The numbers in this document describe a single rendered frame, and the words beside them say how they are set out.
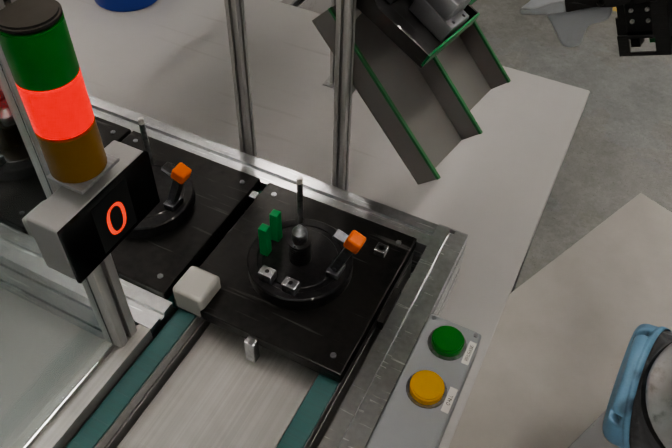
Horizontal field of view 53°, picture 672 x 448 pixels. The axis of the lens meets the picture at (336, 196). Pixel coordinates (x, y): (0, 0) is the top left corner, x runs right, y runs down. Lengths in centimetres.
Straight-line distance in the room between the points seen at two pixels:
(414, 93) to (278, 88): 42
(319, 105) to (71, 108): 81
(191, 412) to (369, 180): 52
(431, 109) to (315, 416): 49
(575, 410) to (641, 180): 178
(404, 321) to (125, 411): 35
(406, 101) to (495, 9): 247
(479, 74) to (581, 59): 205
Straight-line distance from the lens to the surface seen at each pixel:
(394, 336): 86
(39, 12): 56
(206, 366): 89
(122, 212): 68
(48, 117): 59
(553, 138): 133
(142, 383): 86
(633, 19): 78
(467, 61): 117
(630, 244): 119
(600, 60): 324
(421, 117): 103
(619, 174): 267
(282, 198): 99
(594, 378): 101
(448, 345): 85
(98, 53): 154
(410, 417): 81
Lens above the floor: 168
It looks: 46 degrees down
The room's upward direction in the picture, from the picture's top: 2 degrees clockwise
